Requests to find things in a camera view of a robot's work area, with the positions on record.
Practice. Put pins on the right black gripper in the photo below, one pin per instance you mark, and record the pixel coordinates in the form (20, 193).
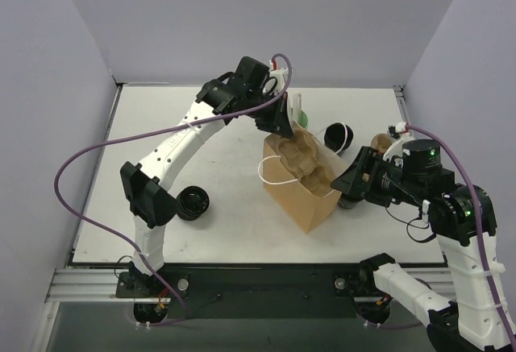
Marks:
(360, 172)

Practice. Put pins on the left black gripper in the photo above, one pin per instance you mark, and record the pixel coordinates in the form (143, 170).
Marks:
(272, 118)

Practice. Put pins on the black coffee cup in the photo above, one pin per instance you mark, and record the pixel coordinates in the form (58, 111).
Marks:
(346, 202)

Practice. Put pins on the brown paper bag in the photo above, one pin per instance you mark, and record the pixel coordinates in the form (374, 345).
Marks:
(297, 173)

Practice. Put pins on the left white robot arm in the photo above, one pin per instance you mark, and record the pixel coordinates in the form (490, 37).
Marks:
(254, 89)

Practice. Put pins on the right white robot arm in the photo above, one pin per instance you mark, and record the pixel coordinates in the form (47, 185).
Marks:
(462, 221)

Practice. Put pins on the green straw holder cup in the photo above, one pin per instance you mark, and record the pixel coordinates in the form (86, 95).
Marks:
(303, 120)

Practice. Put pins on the brown pulp cup carrier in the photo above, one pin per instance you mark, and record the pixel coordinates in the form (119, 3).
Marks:
(381, 142)

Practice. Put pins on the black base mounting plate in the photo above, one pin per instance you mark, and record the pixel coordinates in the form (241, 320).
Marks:
(253, 291)

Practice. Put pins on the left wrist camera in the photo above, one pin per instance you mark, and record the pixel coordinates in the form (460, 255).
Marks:
(275, 80)

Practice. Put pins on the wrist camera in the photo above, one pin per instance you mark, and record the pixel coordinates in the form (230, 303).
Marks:
(275, 80)
(398, 134)

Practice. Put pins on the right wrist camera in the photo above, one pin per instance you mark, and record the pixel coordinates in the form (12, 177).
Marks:
(398, 134)

